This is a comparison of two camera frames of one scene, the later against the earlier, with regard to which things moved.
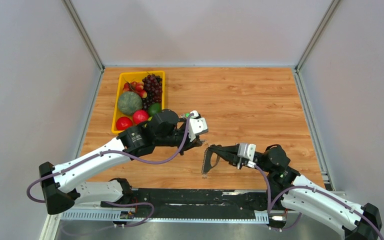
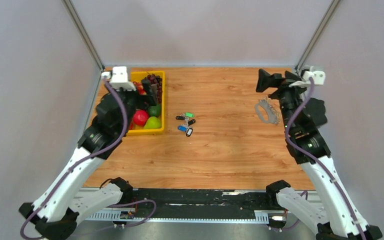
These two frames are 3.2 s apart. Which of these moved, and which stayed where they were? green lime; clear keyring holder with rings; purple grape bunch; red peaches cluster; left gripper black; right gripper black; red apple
Moved: left gripper black; clear keyring holder with rings; right gripper black
Stayed: red peaches cluster; purple grape bunch; green lime; red apple
